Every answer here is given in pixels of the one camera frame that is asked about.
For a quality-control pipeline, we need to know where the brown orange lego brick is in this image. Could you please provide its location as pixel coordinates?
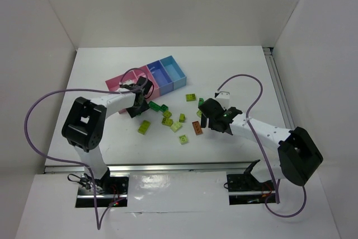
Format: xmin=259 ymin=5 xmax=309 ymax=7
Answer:
xmin=192 ymin=121 xmax=202 ymax=135

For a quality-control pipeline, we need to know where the small lime lego brick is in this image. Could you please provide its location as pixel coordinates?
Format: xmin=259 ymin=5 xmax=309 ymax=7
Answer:
xmin=179 ymin=114 xmax=185 ymax=123

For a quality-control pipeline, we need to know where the long dark green lego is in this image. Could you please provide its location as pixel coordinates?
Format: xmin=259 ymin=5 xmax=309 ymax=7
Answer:
xmin=148 ymin=101 xmax=161 ymax=112

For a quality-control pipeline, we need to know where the lime lego brick top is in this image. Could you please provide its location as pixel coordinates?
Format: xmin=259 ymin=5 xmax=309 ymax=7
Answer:
xmin=185 ymin=93 xmax=196 ymax=102

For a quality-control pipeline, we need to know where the pale lime lego bottom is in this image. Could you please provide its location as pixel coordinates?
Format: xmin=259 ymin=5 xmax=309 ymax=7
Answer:
xmin=179 ymin=135 xmax=189 ymax=145

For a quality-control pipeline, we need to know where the pale yellow lego brick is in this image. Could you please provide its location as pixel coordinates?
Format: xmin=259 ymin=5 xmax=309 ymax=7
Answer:
xmin=170 ymin=121 xmax=182 ymax=132

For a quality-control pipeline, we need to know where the dark green lego brick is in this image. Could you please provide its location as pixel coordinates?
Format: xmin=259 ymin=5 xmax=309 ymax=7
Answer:
xmin=160 ymin=104 xmax=168 ymax=112

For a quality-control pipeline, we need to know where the lime long lego brick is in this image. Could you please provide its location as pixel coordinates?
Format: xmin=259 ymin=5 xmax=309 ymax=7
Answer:
xmin=138 ymin=120 xmax=151 ymax=135

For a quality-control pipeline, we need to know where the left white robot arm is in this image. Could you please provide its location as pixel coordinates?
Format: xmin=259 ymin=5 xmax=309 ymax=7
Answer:
xmin=62 ymin=77 xmax=153 ymax=184

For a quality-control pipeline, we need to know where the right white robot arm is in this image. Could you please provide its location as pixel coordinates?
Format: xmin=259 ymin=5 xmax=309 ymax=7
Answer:
xmin=199 ymin=98 xmax=323 ymax=186

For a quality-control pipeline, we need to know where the small pink container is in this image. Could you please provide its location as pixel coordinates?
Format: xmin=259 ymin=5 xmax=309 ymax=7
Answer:
xmin=134 ymin=65 xmax=160 ymax=101

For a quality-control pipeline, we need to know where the purple-blue container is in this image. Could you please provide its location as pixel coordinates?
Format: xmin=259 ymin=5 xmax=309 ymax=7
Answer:
xmin=147 ymin=60 xmax=173 ymax=96

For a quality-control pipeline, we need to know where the large pink container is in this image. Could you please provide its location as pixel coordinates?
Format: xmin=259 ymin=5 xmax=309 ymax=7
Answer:
xmin=106 ymin=71 xmax=138 ymax=117

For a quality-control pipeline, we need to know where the light blue container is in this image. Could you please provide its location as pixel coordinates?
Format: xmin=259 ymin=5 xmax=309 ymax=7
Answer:
xmin=159 ymin=56 xmax=187 ymax=90

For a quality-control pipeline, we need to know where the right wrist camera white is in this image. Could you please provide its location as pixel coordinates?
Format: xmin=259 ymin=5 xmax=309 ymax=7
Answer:
xmin=214 ymin=91 xmax=230 ymax=109

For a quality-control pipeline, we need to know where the aluminium front rail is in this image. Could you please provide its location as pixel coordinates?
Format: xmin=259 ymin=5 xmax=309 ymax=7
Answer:
xmin=43 ymin=162 xmax=286 ymax=174

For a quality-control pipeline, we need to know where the aluminium rail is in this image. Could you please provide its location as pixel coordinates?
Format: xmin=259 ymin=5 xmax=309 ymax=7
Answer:
xmin=43 ymin=162 xmax=286 ymax=174
xmin=262 ymin=47 xmax=295 ymax=129

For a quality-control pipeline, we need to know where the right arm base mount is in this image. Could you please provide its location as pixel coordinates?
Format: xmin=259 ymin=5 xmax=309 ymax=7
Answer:
xmin=223 ymin=174 xmax=276 ymax=205

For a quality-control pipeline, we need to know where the aluminium right rail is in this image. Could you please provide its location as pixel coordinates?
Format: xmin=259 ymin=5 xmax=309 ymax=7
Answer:
xmin=262 ymin=47 xmax=295 ymax=129

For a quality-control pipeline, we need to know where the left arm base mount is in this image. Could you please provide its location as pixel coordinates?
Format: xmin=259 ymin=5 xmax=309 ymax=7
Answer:
xmin=67 ymin=174 xmax=129 ymax=208

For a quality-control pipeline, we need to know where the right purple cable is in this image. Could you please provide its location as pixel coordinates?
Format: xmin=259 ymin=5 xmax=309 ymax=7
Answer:
xmin=215 ymin=74 xmax=308 ymax=218

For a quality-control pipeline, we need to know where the purple cable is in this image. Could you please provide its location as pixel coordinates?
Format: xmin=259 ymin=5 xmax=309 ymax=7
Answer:
xmin=215 ymin=74 xmax=308 ymax=218
xmin=24 ymin=67 xmax=153 ymax=231

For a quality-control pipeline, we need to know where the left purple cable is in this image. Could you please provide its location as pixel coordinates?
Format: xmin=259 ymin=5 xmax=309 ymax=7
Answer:
xmin=24 ymin=67 xmax=153 ymax=231

